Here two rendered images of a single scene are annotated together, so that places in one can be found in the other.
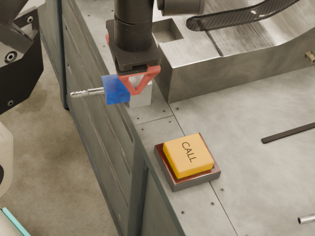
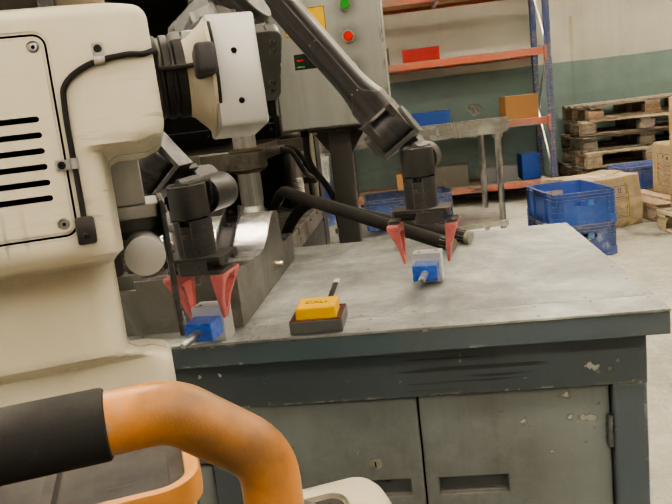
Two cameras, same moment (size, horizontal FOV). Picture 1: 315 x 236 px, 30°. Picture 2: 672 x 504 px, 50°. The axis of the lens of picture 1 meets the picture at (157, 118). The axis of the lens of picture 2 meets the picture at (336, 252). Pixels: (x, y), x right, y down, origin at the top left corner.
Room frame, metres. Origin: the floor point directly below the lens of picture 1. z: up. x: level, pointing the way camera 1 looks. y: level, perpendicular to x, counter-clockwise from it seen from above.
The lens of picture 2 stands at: (-0.11, 0.79, 1.12)
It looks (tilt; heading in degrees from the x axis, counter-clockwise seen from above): 11 degrees down; 305
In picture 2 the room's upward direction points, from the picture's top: 7 degrees counter-clockwise
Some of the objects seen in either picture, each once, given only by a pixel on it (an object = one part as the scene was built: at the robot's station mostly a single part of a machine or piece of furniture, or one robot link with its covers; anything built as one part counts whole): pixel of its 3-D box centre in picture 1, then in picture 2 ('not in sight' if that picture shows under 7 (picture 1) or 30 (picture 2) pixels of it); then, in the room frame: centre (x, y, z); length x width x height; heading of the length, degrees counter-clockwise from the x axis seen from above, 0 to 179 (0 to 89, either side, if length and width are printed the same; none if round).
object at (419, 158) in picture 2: not in sight; (418, 161); (0.48, -0.32, 1.02); 0.07 x 0.06 x 0.07; 108
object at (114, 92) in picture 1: (109, 89); (200, 331); (0.64, 0.08, 0.83); 0.13 x 0.05 x 0.05; 111
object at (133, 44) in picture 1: (132, 30); (195, 241); (0.66, 0.05, 0.95); 0.10 x 0.07 x 0.07; 21
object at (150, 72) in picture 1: (133, 68); (212, 287); (0.64, 0.05, 0.88); 0.07 x 0.07 x 0.09; 21
